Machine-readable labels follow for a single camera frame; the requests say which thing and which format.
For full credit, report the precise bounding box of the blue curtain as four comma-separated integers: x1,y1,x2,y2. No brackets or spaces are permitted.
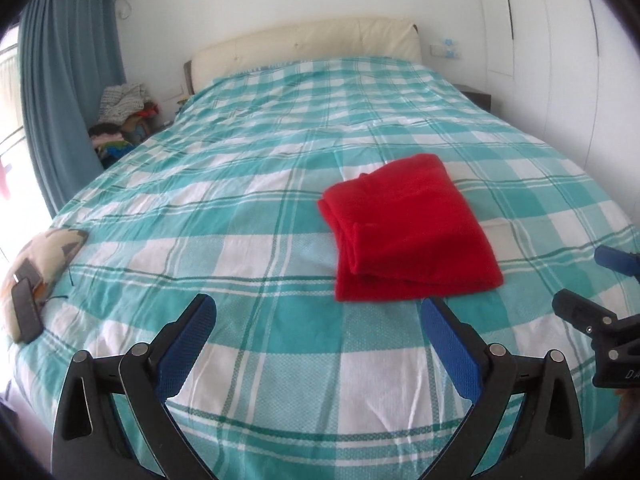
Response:
17,0,126,218

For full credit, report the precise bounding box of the cream padded headboard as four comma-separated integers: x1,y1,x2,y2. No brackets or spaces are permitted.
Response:
184,17,423,96

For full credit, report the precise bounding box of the white wardrobe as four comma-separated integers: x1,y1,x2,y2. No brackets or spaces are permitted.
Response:
472,0,640,171

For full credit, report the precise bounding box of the dark wooden nightstand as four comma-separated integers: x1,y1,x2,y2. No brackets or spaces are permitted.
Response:
457,85,496,113

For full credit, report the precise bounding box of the beige patterned cushion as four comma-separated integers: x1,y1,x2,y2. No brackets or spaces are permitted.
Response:
0,227,90,345

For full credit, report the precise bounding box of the red towel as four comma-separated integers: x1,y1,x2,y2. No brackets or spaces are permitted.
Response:
317,154,503,303

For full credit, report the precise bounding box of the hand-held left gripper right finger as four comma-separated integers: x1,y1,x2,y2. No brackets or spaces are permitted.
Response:
420,297,586,480

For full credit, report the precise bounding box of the black phone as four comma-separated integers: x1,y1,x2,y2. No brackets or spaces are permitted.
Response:
11,280,42,343

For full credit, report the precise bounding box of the pile of clothes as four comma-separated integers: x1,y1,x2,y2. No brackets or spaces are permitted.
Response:
89,82,163,168

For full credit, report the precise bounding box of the bed with teal plaid sheet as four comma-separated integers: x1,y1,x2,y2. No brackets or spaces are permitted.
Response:
7,57,640,480

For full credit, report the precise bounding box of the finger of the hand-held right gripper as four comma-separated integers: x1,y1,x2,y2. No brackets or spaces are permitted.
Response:
552,289,640,348
595,245,640,278

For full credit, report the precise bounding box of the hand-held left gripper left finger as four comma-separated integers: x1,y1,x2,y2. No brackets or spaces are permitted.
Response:
51,292,218,480

